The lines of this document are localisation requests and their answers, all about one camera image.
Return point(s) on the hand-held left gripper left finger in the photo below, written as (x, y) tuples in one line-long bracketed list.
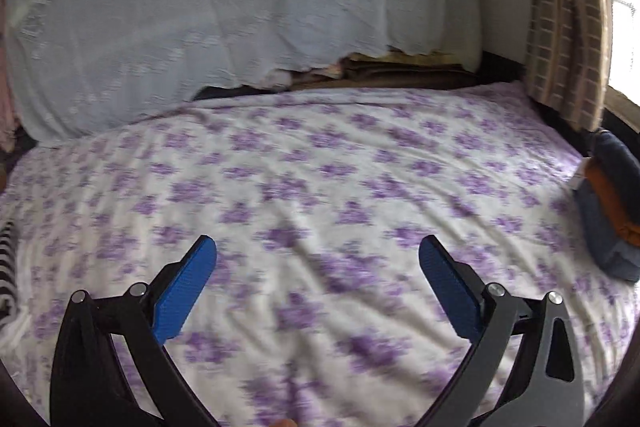
[(187, 287)]

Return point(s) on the folded grey blue garment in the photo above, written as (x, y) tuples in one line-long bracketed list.
[(602, 247)]

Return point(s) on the person's left hand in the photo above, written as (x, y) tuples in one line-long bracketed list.
[(284, 423)]

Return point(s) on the black white striped cloth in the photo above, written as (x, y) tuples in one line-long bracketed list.
[(7, 272)]

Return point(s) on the bright window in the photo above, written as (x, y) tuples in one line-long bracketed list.
[(626, 32)]

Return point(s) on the purple floral bed sheet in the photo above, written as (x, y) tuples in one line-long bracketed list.
[(325, 167)]

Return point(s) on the folded brown blanket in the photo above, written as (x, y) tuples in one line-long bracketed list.
[(400, 74)]

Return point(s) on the folded pale pink cloth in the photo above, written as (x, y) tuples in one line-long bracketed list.
[(275, 78)]

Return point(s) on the beige checked curtain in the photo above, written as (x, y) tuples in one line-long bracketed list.
[(565, 17)]

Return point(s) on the white lace cover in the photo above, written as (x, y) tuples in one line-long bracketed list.
[(225, 7)]

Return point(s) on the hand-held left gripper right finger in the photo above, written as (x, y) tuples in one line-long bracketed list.
[(447, 287)]

